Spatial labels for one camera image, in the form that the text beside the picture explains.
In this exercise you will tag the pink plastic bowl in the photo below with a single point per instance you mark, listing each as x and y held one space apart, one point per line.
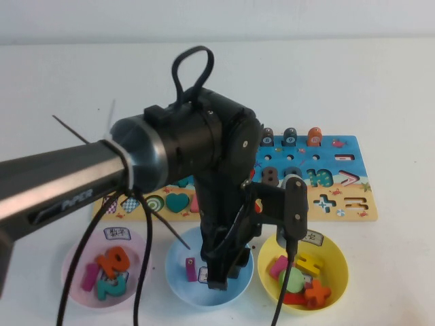
137 251

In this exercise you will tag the orange fish piece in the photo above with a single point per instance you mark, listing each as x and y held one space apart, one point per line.
314 136

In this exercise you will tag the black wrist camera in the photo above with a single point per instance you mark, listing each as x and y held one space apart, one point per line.
295 210

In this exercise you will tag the paper label under number pieces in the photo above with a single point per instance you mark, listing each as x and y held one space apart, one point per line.
124 274

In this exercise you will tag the dark grey number nine piece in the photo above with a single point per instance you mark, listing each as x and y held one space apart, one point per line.
293 170

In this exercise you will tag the orange number ten piece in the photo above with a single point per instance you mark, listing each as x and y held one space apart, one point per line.
109 264

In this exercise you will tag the yellow plastic bowl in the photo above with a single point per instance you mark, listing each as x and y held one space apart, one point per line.
336 271

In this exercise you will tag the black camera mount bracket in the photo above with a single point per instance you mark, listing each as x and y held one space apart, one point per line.
268 203

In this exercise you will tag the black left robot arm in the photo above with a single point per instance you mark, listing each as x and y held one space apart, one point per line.
190 146

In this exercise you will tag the colourful wooden puzzle board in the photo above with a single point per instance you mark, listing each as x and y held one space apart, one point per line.
340 203

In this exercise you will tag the teal heart piece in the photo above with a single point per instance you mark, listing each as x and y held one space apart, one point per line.
176 202

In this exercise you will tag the pink trapezoid piece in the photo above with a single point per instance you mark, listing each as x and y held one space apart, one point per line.
194 205

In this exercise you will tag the brown fish piece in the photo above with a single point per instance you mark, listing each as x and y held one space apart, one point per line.
268 137

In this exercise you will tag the orange plus sign piece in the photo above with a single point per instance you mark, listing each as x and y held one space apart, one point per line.
317 294

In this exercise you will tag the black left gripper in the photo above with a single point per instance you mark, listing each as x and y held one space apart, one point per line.
221 237

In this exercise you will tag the paper label with number characters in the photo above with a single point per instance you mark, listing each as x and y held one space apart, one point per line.
117 234

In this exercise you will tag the large paper label fish character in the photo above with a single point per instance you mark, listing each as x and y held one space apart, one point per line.
203 275

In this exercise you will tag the yellow equals sign piece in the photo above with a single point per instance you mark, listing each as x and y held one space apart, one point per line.
307 263

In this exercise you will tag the teal number two piece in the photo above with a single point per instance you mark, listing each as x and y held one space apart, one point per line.
103 290

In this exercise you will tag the black zip tie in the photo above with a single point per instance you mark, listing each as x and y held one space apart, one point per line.
69 128
170 231

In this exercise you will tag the magenta fish piece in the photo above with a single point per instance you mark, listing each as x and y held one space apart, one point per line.
191 271

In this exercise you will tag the brown number eight piece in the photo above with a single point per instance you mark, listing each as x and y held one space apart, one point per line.
265 176

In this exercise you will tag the teal number four piece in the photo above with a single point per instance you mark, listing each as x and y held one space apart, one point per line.
183 183

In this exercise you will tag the pink number one piece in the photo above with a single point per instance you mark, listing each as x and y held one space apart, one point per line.
89 277

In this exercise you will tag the green round disc piece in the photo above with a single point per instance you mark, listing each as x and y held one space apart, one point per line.
295 280

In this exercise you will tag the paper label under shape pieces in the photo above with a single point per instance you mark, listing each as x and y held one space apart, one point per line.
307 279

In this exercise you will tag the pink rectangle piece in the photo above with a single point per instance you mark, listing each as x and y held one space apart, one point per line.
279 265

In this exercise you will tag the red triangle piece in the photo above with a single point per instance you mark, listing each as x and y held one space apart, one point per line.
258 205

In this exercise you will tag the blue plastic bowl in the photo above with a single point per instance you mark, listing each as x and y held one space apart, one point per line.
234 292

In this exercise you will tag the red minus sign piece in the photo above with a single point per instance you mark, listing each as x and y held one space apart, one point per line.
294 299

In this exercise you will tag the dark grey fish piece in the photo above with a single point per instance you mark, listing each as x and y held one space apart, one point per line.
289 136

